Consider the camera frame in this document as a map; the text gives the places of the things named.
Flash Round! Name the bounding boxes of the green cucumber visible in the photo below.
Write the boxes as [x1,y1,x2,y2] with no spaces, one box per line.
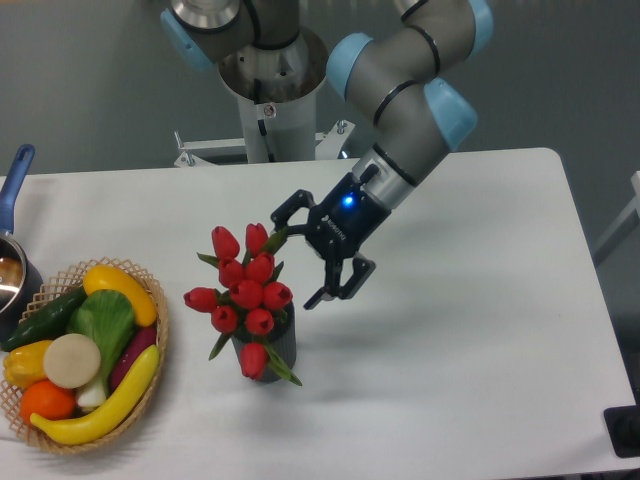
[1,287,87,352]

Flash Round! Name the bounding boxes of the purple sweet potato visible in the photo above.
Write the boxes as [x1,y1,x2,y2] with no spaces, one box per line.
[109,326,157,392]

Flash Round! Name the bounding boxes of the beige round disc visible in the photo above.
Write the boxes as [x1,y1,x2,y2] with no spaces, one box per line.
[43,333,101,389]

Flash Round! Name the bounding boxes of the red tulip bouquet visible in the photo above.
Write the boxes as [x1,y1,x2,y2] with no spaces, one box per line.
[183,223,294,360]

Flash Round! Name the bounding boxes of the woven wicker basket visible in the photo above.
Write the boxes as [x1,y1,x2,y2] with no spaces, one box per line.
[1,257,169,455]

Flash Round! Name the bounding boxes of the dark grey ribbed vase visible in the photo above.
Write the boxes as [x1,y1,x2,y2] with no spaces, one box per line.
[231,303,302,386]

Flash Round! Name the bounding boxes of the blue handled saucepan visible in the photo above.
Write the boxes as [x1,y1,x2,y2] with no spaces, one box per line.
[1,144,43,341]

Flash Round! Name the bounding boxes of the orange fruit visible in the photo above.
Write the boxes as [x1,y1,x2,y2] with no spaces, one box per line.
[20,380,76,425]

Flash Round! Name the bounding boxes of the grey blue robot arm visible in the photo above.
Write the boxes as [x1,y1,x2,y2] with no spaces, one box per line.
[161,1,493,308]

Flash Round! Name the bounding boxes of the yellow squash upper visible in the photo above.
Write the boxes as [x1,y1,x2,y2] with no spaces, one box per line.
[82,264,159,328]

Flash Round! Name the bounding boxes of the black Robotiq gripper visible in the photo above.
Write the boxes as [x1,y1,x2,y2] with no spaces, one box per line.
[270,173,391,310]

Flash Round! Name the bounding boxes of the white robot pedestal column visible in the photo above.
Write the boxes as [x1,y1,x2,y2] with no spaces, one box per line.
[218,27,328,163]

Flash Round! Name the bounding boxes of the white furniture leg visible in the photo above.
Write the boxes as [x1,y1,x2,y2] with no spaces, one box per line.
[592,171,639,268]

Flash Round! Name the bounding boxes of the black device at edge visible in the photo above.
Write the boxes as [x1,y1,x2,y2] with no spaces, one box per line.
[603,405,639,458]

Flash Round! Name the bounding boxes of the yellow banana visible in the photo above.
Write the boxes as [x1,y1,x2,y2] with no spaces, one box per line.
[30,345,160,446]

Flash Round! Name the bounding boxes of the green bok choy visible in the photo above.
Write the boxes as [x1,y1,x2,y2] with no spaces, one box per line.
[66,290,136,412]

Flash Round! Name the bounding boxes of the yellow bell pepper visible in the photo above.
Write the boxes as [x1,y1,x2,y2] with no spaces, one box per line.
[3,340,53,389]

